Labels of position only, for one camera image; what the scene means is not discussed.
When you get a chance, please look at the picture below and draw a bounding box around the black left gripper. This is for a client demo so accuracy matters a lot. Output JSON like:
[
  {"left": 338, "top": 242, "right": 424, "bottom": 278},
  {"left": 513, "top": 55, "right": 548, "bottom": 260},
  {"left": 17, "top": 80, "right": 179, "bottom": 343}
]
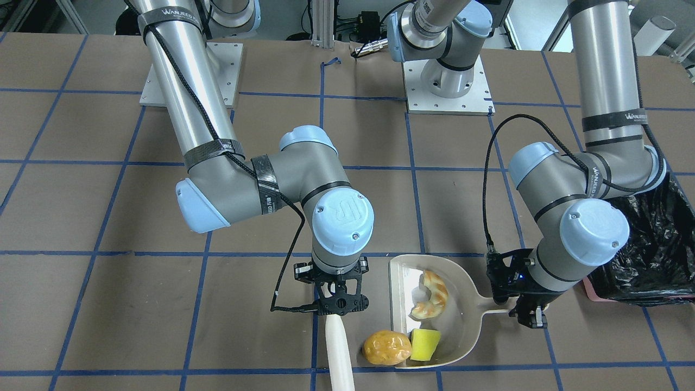
[{"left": 486, "top": 247, "right": 563, "bottom": 329}]

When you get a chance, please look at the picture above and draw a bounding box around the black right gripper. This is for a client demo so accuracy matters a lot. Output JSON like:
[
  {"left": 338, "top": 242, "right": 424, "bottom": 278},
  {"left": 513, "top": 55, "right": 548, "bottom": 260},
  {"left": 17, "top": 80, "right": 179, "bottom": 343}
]
[{"left": 293, "top": 258, "right": 369, "bottom": 316}]

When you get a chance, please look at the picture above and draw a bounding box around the toy golden bread roll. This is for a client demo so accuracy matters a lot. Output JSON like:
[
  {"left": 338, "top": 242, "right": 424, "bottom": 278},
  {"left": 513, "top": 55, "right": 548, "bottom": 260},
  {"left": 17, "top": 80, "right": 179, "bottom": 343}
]
[{"left": 362, "top": 330, "right": 413, "bottom": 365}]

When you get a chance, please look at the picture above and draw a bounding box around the white hand brush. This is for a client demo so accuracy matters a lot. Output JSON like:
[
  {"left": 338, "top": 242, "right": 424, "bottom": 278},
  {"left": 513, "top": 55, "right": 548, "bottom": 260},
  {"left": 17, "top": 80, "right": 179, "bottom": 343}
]
[{"left": 325, "top": 314, "right": 355, "bottom": 390}]

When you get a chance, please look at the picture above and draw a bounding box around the yellow green sponge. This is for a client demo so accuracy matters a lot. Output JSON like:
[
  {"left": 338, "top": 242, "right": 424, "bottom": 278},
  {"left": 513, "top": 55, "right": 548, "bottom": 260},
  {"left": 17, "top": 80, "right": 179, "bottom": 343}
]
[{"left": 410, "top": 329, "right": 441, "bottom": 362}]

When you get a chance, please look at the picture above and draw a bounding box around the beige plastic dustpan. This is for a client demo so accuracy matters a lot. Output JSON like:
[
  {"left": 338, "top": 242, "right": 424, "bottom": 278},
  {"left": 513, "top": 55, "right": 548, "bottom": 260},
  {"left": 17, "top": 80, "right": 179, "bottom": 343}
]
[{"left": 389, "top": 254, "right": 514, "bottom": 370}]

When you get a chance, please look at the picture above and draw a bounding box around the toy croissant bread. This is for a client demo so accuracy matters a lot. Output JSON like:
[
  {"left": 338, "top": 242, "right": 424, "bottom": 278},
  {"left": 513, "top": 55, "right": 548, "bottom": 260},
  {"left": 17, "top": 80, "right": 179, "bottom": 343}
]
[{"left": 410, "top": 270, "right": 449, "bottom": 321}]

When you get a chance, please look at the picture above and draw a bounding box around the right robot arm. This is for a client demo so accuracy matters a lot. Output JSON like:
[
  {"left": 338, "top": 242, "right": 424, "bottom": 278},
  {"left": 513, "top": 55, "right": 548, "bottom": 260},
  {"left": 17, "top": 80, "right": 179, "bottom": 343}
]
[{"left": 126, "top": 1, "right": 375, "bottom": 316}]

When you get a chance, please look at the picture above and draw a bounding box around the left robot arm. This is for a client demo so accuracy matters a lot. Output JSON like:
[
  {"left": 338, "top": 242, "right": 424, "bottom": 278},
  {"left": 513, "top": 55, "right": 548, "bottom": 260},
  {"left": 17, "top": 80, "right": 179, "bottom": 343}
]
[{"left": 385, "top": 1, "right": 667, "bottom": 329}]

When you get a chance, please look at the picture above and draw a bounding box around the pink trash bin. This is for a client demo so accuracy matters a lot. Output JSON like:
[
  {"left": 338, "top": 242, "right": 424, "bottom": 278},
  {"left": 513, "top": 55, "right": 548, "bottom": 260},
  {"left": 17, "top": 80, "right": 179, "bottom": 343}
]
[{"left": 582, "top": 277, "right": 694, "bottom": 307}]

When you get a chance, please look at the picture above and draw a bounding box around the black trash bag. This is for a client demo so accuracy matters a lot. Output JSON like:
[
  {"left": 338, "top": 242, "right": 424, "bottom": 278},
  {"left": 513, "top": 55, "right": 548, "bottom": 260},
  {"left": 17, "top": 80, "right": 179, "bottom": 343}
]
[{"left": 588, "top": 175, "right": 694, "bottom": 299}]

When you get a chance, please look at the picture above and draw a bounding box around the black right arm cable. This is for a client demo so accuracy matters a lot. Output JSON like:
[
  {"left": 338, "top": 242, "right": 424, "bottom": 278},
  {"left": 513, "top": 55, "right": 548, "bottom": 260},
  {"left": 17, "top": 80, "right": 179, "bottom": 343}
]
[{"left": 142, "top": 22, "right": 321, "bottom": 313}]

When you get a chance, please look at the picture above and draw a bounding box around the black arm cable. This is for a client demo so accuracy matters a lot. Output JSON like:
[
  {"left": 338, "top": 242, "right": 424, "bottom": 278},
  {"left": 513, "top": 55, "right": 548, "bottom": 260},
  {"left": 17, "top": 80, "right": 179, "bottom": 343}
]
[
  {"left": 483, "top": 111, "right": 667, "bottom": 253},
  {"left": 142, "top": 22, "right": 321, "bottom": 313}
]

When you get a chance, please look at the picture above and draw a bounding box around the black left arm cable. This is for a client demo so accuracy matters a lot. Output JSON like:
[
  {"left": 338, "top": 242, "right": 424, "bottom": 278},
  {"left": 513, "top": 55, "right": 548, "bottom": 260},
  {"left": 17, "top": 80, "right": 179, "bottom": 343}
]
[{"left": 483, "top": 111, "right": 667, "bottom": 253}]

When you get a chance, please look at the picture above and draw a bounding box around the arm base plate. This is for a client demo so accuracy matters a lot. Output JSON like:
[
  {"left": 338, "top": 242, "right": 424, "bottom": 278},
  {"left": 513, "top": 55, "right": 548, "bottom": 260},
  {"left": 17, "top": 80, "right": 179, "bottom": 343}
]
[
  {"left": 402, "top": 57, "right": 496, "bottom": 116},
  {"left": 140, "top": 42, "right": 244, "bottom": 109}
]

